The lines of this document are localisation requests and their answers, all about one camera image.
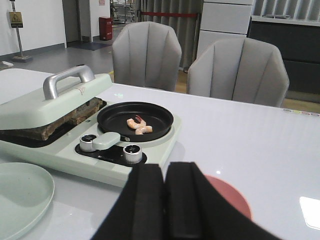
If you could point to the green breakfast maker base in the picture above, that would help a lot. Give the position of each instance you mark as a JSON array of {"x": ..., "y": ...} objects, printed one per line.
[{"x": 62, "y": 152}]

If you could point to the bread slice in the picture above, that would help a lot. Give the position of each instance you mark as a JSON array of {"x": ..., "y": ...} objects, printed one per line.
[
  {"x": 38, "y": 133},
  {"x": 83, "y": 112}
]

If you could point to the light green plate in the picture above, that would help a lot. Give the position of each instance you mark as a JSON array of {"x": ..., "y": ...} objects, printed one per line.
[{"x": 26, "y": 192}]

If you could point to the silver control knob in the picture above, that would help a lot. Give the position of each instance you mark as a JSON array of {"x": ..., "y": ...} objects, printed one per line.
[
  {"x": 86, "y": 143},
  {"x": 132, "y": 154}
]

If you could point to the left grey chair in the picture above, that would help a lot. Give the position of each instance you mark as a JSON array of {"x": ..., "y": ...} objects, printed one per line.
[{"x": 147, "y": 54}]

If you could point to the black round frying pan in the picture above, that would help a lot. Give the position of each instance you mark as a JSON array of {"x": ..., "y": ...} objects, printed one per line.
[{"x": 112, "y": 120}]

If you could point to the yellow warning sign stand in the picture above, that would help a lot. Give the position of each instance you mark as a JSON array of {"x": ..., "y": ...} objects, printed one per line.
[{"x": 16, "y": 23}]

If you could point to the dark blue floor mat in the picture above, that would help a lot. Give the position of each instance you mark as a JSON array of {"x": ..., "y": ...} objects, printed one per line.
[{"x": 91, "y": 46}]

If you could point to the red barrier belt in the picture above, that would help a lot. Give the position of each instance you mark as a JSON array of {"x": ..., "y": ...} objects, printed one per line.
[{"x": 169, "y": 14}]

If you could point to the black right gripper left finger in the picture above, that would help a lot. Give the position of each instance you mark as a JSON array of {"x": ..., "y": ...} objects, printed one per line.
[{"x": 138, "y": 213}]

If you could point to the grey chair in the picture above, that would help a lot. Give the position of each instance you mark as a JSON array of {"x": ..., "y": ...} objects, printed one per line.
[
  {"x": 147, "y": 54},
  {"x": 240, "y": 69}
]

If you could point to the red trash bin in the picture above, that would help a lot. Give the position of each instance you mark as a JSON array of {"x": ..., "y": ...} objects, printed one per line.
[{"x": 105, "y": 28}]

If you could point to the green breakfast maker lid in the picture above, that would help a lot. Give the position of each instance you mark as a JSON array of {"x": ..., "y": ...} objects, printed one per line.
[{"x": 60, "y": 94}]

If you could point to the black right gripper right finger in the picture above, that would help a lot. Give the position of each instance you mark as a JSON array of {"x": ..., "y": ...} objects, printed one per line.
[{"x": 197, "y": 211}]

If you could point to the white refrigerator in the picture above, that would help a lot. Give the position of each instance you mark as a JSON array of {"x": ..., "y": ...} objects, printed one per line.
[{"x": 223, "y": 19}]

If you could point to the right silver control knob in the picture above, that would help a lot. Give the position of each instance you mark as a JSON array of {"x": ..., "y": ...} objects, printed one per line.
[{"x": 132, "y": 154}]

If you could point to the right grey chair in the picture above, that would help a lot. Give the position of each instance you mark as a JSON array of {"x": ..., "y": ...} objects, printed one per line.
[{"x": 240, "y": 69}]

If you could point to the left silver control knob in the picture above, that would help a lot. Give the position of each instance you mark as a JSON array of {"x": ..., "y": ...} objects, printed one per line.
[{"x": 86, "y": 143}]

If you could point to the pink bowl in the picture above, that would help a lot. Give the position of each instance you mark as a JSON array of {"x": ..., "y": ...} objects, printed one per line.
[{"x": 231, "y": 194}]

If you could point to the shrimp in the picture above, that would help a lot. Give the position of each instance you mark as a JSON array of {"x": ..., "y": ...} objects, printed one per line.
[{"x": 140, "y": 126}]

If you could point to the dark grey counter cabinet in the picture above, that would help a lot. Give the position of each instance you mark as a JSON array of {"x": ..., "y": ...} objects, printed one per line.
[{"x": 299, "y": 44}]

